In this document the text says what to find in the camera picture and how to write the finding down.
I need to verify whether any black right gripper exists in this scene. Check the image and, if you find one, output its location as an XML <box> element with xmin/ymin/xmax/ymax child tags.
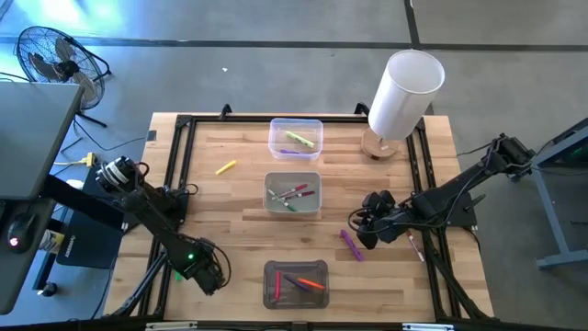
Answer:
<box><xmin>356</xmin><ymin>189</ymin><xmax>408</xmax><ymax>251</ymax></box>

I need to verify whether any white plastic bin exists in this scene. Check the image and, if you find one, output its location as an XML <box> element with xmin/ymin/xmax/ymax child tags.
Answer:
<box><xmin>262</xmin><ymin>171</ymin><xmax>322</xmax><ymax>216</ymax></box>

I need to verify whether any clear plastic bin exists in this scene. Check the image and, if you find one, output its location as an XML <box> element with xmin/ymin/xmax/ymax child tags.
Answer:
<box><xmin>267</xmin><ymin>117</ymin><xmax>324</xmax><ymax>163</ymax></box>

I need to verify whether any black computer mouse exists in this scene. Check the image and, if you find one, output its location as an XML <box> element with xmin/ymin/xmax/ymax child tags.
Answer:
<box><xmin>5</xmin><ymin>211</ymin><xmax>38</xmax><ymax>255</ymax></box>

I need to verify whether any black caster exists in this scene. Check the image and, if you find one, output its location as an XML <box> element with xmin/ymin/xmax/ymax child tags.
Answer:
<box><xmin>36</xmin><ymin>280</ymin><xmax>60</xmax><ymax>299</ymax></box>

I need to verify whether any black desk beam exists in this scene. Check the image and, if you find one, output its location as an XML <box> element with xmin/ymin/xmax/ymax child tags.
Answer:
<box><xmin>40</xmin><ymin>173</ymin><xmax>126</xmax><ymax>233</ymax></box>

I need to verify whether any black computer tower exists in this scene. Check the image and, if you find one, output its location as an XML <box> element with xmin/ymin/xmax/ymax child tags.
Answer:
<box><xmin>55</xmin><ymin>165</ymin><xmax>126</xmax><ymax>270</ymax></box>

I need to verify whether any orange highlighter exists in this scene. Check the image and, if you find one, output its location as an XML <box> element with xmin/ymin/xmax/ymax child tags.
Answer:
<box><xmin>296</xmin><ymin>277</ymin><xmax>327</xmax><ymax>292</ymax></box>

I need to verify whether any smoky dark plastic bin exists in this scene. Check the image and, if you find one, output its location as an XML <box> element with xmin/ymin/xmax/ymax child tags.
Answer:
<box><xmin>262</xmin><ymin>259</ymin><xmax>331</xmax><ymax>311</ymax></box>

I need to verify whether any yellow label can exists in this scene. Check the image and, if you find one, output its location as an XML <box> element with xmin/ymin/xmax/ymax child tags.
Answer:
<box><xmin>39</xmin><ymin>228</ymin><xmax>66</xmax><ymax>255</ymax></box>

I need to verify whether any grey metal table frame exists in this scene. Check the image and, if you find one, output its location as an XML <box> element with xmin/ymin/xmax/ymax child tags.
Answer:
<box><xmin>506</xmin><ymin>117</ymin><xmax>588</xmax><ymax>271</ymax></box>

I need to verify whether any red thin marker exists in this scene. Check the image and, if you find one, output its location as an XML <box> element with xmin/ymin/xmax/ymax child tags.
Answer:
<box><xmin>277</xmin><ymin>183</ymin><xmax>310</xmax><ymax>197</ymax></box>

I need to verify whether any silver bracket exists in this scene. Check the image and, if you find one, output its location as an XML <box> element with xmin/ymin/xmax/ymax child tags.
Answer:
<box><xmin>144</xmin><ymin>321</ymin><xmax>198</xmax><ymax>331</ymax></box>
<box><xmin>401</xmin><ymin>322</ymin><xmax>456</xmax><ymax>331</ymax></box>

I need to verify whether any black aluminium table frame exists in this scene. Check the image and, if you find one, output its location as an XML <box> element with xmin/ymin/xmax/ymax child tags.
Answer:
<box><xmin>109</xmin><ymin>103</ymin><xmax>495</xmax><ymax>323</ymax></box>

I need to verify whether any brown thin marker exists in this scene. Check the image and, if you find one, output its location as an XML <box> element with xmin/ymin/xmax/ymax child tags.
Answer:
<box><xmin>405</xmin><ymin>229</ymin><xmax>426</xmax><ymax>264</ymax></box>

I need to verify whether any yellow highlighter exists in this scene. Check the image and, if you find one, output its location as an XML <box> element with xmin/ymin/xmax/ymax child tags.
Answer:
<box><xmin>214</xmin><ymin>159</ymin><xmax>238</xmax><ymax>177</ymax></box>

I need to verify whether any black floor cable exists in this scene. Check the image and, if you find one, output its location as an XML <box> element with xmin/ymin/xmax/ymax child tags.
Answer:
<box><xmin>59</xmin><ymin>117</ymin><xmax>148</xmax><ymax>154</ymax></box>

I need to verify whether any white lamp with wooden base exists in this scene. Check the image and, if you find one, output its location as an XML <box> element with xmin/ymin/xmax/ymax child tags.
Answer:
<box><xmin>360</xmin><ymin>49</ymin><xmax>447</xmax><ymax>162</ymax></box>

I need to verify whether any black floor fan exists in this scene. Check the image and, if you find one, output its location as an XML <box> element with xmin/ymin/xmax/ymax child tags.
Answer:
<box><xmin>15</xmin><ymin>25</ymin><xmax>113</xmax><ymax>129</ymax></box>

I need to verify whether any grey desk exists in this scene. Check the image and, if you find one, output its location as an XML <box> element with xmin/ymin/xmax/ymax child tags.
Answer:
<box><xmin>0</xmin><ymin>81</ymin><xmax>86</xmax><ymax>316</ymax></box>

